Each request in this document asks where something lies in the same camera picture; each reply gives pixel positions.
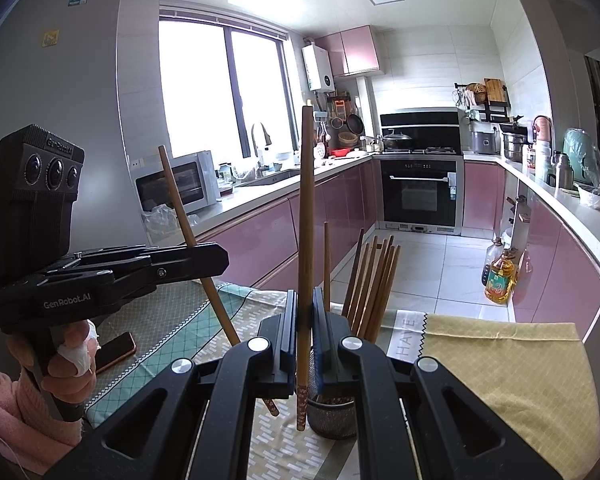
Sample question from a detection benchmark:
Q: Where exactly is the pink sleeve left forearm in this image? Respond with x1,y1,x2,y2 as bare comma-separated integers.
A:
0,370,82,474

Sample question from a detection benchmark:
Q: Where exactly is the kitchen faucet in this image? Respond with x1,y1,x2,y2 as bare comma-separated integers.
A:
250,122,272,170

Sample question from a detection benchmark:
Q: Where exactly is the person left hand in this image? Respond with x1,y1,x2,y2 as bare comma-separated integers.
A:
5,318,102,406

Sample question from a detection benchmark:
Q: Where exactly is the smartphone on table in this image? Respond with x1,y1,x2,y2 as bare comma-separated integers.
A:
95,332,137,374

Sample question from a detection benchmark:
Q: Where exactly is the black mesh utensil holder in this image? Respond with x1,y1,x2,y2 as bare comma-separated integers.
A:
308,396,356,440

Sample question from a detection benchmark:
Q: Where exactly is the patterned table cloth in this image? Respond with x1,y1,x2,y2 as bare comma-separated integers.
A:
78,278,432,480

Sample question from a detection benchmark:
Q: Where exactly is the white microwave oven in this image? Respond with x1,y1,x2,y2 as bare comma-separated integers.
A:
131,151,220,214

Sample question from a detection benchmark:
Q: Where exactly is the yellow table cloth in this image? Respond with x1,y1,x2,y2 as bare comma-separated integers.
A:
422,314,600,479

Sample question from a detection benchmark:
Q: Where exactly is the yellow oil bottle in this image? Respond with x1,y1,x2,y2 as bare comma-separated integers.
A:
484,249,517,304

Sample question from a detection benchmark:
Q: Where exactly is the dark oil bottle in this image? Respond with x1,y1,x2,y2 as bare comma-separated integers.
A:
481,236,504,285

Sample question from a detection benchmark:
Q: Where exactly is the black built-in oven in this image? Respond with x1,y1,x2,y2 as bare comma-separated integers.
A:
378,153,464,235

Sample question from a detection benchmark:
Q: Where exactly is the white water heater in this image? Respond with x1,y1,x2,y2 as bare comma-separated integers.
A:
302,44,335,93

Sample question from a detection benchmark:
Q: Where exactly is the black wok on stove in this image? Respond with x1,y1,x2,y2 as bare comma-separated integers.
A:
381,130,414,152

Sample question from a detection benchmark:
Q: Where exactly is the black range hood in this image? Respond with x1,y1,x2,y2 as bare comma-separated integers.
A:
380,107,462,155

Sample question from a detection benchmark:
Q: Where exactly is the steel pot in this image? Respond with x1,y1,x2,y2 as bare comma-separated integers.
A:
502,132,528,162

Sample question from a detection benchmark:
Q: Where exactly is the teal covered appliance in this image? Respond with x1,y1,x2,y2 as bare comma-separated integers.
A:
564,128,600,186

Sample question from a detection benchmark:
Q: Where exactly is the pink upper cabinet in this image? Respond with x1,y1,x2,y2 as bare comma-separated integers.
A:
315,25,382,77

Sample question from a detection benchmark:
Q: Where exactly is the pink thermos jug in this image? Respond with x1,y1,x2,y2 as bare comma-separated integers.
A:
532,115,553,146

